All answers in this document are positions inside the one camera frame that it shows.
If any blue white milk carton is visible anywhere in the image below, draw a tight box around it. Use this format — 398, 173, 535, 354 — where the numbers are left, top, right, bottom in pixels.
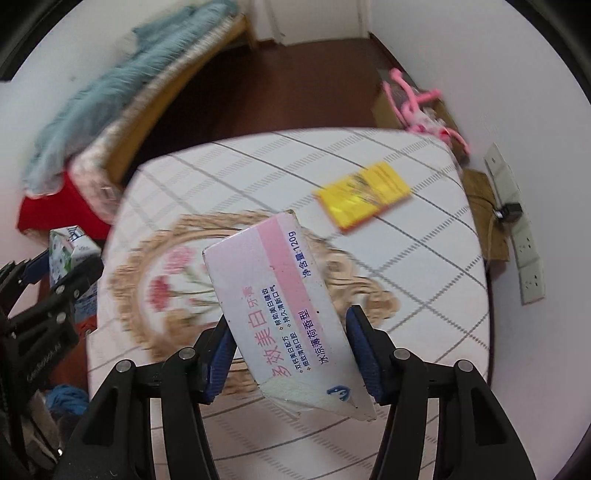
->
49, 226, 101, 332

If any pink white toothpaste box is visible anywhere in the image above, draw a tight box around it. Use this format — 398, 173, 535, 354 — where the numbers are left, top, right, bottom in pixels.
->
202, 212, 376, 421

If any blue clothing pile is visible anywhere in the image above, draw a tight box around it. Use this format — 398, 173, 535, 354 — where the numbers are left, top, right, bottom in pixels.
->
45, 384, 89, 416

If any red bed sheet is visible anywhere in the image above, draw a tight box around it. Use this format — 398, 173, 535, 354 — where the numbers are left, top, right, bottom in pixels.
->
16, 172, 111, 241

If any pink checked quilt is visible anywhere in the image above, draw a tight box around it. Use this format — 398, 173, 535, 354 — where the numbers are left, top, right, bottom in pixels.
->
68, 13, 252, 224

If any white checked tablecloth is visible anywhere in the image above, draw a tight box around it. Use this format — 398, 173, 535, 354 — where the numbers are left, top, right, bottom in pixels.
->
87, 128, 491, 479

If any yellow flat packet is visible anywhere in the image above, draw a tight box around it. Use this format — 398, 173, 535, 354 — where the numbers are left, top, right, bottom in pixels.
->
314, 161, 412, 232

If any brown cardboard box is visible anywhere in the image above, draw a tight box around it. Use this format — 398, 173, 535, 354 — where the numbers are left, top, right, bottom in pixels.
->
372, 69, 510, 262

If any black power adapter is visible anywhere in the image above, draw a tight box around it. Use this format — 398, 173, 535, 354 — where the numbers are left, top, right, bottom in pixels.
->
494, 202, 524, 224

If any white power strip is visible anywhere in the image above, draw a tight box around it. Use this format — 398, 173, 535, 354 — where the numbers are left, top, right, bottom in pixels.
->
484, 143, 546, 305

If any pink plastic hanger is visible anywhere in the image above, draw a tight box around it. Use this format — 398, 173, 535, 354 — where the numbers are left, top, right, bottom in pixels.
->
382, 68, 471, 161

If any light blue blanket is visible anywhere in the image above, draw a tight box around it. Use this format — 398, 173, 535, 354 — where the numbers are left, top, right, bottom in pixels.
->
23, 1, 240, 196

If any white door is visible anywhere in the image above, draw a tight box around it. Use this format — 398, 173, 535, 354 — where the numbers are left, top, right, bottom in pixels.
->
249, 0, 370, 46

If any wooden bed frame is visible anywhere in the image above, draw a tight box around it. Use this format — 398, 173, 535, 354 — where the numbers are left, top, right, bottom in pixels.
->
103, 13, 257, 186

